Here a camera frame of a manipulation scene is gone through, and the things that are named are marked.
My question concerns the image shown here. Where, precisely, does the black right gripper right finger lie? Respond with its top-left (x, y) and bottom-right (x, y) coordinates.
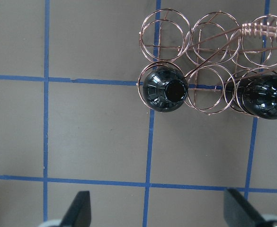
top-left (223, 188), bottom-right (266, 227)

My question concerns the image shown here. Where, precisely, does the copper wire wine basket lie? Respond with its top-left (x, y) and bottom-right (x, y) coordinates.
top-left (136, 9), bottom-right (277, 118)

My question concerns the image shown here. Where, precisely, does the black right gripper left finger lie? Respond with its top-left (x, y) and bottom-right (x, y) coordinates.
top-left (60, 191), bottom-right (91, 227)

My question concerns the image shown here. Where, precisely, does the dark wine bottle in basket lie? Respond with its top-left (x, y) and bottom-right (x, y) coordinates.
top-left (142, 66), bottom-right (188, 113)

